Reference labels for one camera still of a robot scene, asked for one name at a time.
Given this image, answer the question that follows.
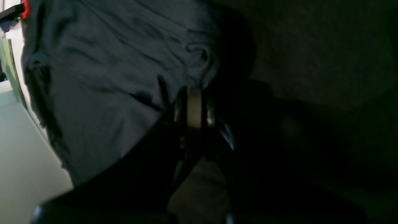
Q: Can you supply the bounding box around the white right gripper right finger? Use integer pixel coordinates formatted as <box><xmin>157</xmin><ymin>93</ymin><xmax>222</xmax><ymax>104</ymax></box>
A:
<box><xmin>202</xmin><ymin>95</ymin><xmax>369</xmax><ymax>224</ymax></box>

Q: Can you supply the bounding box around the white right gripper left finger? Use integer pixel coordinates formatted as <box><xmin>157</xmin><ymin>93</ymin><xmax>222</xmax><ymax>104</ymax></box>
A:
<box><xmin>31</xmin><ymin>89</ymin><xmax>203</xmax><ymax>224</ymax></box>

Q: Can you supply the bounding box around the dark grey T-shirt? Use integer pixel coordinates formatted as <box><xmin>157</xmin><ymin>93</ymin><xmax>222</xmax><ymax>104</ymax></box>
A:
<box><xmin>22</xmin><ymin>0</ymin><xmax>245</xmax><ymax>187</ymax></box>

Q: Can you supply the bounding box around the black table cloth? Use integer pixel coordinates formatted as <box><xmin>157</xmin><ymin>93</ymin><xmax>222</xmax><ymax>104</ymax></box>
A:
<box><xmin>199</xmin><ymin>0</ymin><xmax>398</xmax><ymax>224</ymax></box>

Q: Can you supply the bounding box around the white chair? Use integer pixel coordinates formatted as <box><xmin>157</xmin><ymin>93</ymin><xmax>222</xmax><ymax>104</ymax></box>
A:
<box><xmin>0</xmin><ymin>39</ymin><xmax>73</xmax><ymax>224</ymax></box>

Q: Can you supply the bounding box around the red blue clamp bottom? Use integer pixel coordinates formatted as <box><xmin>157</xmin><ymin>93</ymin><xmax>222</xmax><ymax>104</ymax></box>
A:
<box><xmin>0</xmin><ymin>0</ymin><xmax>31</xmax><ymax>33</ymax></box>

